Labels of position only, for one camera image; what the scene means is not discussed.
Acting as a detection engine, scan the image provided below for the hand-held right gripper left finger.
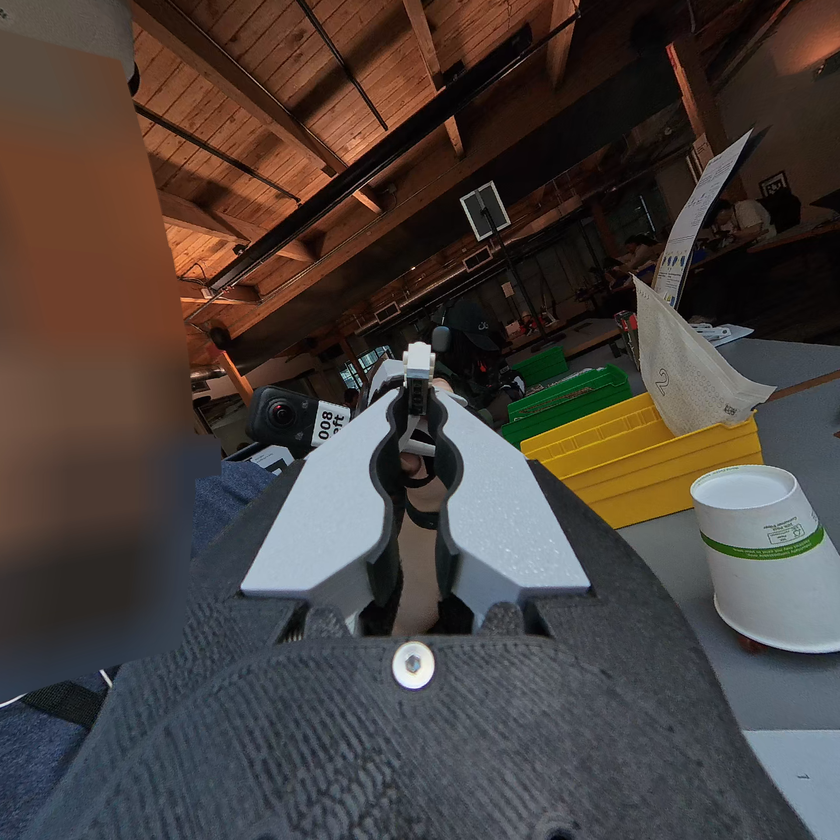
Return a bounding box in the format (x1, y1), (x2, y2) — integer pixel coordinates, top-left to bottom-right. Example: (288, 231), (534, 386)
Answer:
(240, 386), (403, 621)

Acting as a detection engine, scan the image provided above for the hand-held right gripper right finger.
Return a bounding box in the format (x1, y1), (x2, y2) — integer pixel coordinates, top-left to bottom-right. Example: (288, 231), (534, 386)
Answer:
(427, 386), (593, 630)

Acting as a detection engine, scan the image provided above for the white and grey lego assembly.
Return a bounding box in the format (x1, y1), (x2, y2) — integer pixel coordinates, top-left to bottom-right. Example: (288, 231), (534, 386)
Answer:
(402, 343), (438, 421)

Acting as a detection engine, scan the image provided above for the person's left forearm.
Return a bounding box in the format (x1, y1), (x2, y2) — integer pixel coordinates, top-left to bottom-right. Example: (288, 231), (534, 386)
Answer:
(394, 525), (442, 634)

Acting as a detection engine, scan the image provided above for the lego instruction booklet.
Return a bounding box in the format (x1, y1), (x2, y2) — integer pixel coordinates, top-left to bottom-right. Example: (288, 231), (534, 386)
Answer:
(742, 728), (840, 840)

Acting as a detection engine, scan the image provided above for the person's left hand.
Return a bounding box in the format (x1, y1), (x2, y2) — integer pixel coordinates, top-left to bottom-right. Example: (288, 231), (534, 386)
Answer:
(398, 451), (441, 527)

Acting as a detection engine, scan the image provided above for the small green plastic bin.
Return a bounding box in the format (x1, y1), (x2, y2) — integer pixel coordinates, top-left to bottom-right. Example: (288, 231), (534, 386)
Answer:
(511, 346), (569, 388)

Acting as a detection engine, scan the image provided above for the long green plastic bin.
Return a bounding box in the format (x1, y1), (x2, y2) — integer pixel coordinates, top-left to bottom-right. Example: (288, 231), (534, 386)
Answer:
(507, 364), (634, 448)

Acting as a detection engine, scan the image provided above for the yellow plastic bin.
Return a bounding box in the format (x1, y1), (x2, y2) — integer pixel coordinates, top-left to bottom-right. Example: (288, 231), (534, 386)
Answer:
(520, 392), (765, 530)

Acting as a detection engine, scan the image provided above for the white panel on stand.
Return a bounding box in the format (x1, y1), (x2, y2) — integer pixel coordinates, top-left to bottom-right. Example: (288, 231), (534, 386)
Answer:
(459, 180), (511, 241)

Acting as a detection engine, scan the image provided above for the white numbered paper bag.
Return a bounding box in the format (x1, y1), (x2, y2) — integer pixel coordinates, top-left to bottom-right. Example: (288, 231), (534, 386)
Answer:
(632, 274), (778, 437)

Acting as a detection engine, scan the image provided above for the white paper cup green band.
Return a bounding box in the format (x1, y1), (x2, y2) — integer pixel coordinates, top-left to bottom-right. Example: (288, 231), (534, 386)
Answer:
(690, 465), (826, 654)

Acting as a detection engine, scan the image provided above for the white laptop stand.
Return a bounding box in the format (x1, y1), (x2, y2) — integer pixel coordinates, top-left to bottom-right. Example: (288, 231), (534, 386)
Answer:
(688, 322), (756, 349)

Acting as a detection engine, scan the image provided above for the printed task instruction sheet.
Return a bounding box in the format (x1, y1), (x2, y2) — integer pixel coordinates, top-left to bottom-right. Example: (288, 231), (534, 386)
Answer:
(656, 128), (756, 309)

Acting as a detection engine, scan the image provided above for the black ceiling duct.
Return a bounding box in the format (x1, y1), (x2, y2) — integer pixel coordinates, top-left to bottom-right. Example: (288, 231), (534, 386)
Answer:
(223, 23), (578, 296)

